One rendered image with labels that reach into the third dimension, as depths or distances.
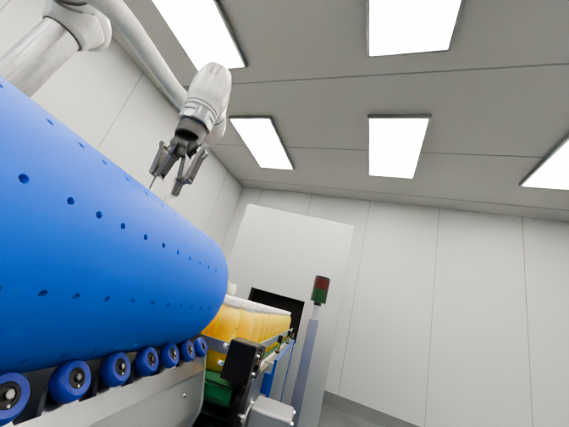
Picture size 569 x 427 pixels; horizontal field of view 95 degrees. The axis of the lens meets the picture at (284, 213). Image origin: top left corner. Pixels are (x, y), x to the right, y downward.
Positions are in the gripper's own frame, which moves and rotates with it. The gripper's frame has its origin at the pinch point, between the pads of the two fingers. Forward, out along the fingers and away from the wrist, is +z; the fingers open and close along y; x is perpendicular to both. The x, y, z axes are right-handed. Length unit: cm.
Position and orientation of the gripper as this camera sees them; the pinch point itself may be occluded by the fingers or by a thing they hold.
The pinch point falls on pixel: (162, 193)
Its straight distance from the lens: 70.6
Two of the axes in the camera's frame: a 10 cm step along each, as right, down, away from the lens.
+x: 1.1, 3.7, 9.2
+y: 9.6, 2.0, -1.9
